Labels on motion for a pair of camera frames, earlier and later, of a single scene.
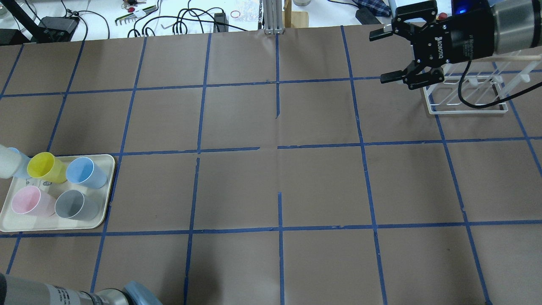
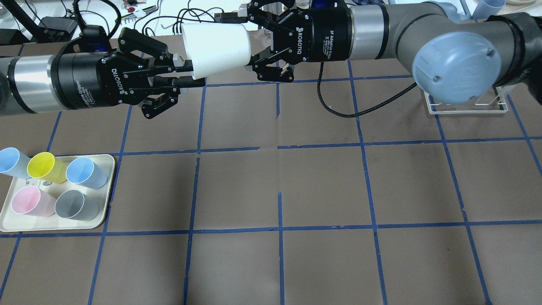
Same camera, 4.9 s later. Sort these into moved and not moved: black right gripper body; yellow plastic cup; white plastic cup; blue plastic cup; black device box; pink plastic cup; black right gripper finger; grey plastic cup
Moved: black right gripper finger; white plastic cup; black right gripper body
Not moved: black device box; yellow plastic cup; pink plastic cup; blue plastic cup; grey plastic cup
